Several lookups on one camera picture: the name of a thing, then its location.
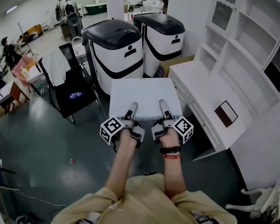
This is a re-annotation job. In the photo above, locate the white cloth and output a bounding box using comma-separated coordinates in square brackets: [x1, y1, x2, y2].
[41, 47, 72, 87]

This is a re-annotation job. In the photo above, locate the white carved side table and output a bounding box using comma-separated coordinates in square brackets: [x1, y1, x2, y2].
[225, 180, 280, 219]

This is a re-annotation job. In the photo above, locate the person's right hand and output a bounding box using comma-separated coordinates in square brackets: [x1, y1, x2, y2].
[159, 128, 182, 149]

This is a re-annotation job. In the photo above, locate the dark green bathtub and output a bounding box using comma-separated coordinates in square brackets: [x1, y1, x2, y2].
[84, 2, 108, 16]

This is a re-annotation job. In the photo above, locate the brown cardboard box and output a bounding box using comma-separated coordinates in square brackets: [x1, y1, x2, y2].
[159, 55, 196, 78]

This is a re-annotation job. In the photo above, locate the black storage box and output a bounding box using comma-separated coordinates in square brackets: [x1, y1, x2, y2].
[264, 62, 280, 93]

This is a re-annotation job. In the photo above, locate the black office chair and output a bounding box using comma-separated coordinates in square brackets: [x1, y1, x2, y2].
[38, 42, 104, 126]

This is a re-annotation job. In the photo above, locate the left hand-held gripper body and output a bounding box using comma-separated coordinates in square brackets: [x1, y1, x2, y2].
[99, 116, 146, 149]

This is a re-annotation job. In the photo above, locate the pink armchair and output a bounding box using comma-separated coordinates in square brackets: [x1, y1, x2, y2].
[10, 54, 39, 87]

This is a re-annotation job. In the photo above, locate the white black mobile robot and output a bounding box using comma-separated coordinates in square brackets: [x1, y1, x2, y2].
[81, 19, 145, 96]
[132, 12, 186, 78]

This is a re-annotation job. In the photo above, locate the person's right forearm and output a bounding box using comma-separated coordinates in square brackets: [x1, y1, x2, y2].
[162, 146, 187, 198]

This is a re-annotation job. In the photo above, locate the ceiling light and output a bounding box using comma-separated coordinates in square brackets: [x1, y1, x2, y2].
[5, 5, 19, 14]

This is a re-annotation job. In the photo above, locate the black wrist watch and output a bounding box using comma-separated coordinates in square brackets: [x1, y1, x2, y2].
[159, 146, 182, 155]

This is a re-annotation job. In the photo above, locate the brown wooden table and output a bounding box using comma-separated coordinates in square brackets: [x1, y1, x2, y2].
[0, 79, 31, 115]

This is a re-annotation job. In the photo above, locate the black standing machine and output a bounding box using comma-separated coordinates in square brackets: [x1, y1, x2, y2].
[64, 3, 84, 37]

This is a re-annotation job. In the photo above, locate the small dark brown box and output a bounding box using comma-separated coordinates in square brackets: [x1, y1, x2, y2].
[214, 100, 239, 128]

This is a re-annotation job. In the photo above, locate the white desk with hutch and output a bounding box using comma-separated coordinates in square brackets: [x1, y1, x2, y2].
[193, 0, 280, 126]

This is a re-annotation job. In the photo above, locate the yellow black sofa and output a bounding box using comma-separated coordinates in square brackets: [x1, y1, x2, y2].
[22, 24, 44, 42]

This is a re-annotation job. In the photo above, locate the person's left hand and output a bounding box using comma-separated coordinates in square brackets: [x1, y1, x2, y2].
[117, 127, 138, 149]

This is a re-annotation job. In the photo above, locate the white glass cabinet door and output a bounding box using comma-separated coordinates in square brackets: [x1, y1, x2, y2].
[206, 0, 239, 32]

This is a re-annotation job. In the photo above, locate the white tote bag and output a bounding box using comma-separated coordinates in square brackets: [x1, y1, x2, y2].
[259, 183, 280, 223]

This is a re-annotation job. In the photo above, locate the person's left forearm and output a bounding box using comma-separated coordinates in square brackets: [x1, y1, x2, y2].
[104, 147, 138, 199]

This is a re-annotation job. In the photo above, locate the white box device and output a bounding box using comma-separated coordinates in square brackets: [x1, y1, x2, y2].
[108, 77, 183, 122]

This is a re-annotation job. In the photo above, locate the white work table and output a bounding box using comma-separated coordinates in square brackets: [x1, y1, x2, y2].
[167, 59, 247, 161]

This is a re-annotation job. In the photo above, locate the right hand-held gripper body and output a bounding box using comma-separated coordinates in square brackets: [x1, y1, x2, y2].
[151, 115, 194, 145]

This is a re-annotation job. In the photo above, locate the red wristband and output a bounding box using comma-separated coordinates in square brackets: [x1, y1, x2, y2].
[163, 153, 182, 160]

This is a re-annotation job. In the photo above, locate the beige t-shirt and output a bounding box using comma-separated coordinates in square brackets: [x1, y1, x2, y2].
[50, 173, 231, 224]

